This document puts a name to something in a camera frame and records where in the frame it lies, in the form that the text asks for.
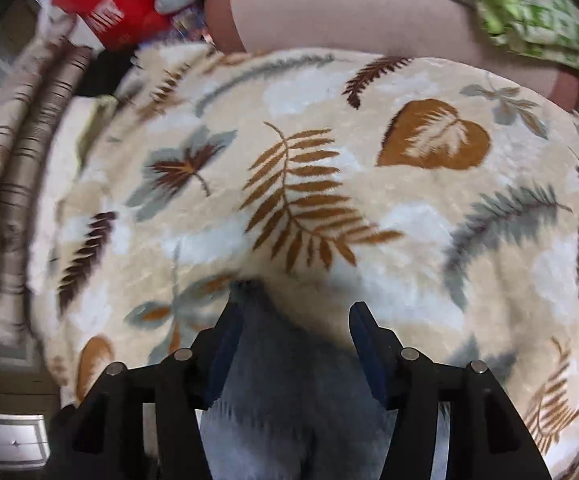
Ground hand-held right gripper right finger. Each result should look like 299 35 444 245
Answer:
348 301 554 480

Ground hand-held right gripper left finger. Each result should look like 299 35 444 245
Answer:
44 287 246 480

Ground blue denim pants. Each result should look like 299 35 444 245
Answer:
199 280 450 480

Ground beige leaf-print blanket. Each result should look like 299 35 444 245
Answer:
29 42 579 480

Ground white drawer cabinet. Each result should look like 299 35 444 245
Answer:
0 407 52 471

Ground brown striped cushion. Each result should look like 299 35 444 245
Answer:
0 10 95 346

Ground black cloth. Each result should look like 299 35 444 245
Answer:
76 47 140 98

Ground colourful printed packet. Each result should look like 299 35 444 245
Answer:
172 2 215 43

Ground pink bed sheet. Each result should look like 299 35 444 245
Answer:
204 0 579 111

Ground red printed bag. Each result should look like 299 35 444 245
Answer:
52 0 175 51

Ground green patterned cloth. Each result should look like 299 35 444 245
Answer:
457 0 579 78

